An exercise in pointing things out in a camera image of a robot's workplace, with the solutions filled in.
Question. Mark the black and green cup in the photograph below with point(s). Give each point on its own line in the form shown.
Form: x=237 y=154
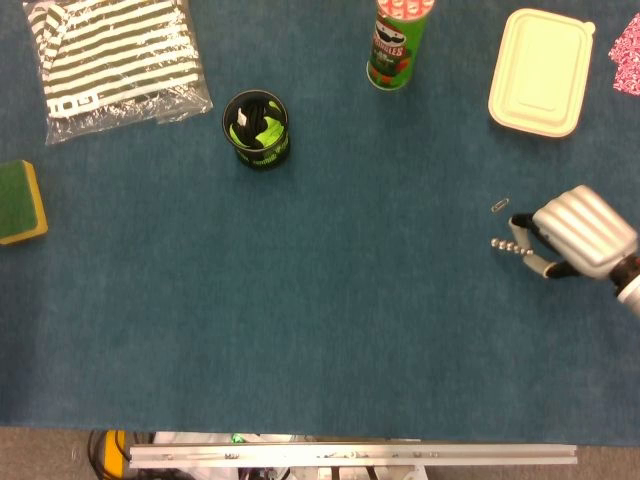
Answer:
x=256 y=130

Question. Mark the striped garment in plastic bag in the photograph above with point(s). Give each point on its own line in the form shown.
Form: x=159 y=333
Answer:
x=113 y=62

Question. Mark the red patterned cloth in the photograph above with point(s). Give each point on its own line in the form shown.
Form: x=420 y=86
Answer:
x=628 y=58

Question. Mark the blue table mat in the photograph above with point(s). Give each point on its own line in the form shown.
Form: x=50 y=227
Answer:
x=320 y=310

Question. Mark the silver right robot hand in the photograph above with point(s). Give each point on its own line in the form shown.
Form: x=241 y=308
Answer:
x=582 y=231

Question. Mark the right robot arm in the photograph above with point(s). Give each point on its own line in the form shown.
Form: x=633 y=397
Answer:
x=629 y=285

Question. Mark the silver magnetic bead chain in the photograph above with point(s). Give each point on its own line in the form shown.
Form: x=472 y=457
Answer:
x=511 y=245

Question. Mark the green Pringles can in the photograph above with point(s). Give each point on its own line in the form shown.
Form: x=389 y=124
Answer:
x=395 y=48

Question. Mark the small metal paperclip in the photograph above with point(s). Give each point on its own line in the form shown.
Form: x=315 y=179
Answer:
x=500 y=205

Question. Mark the green and yellow sponge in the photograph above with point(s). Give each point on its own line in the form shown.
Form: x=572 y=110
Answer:
x=19 y=201

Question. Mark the aluminium profile rail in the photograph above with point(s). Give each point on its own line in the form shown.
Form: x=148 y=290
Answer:
x=350 y=455

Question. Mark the cream plastic lidded container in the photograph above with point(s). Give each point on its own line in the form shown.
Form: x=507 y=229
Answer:
x=539 y=73

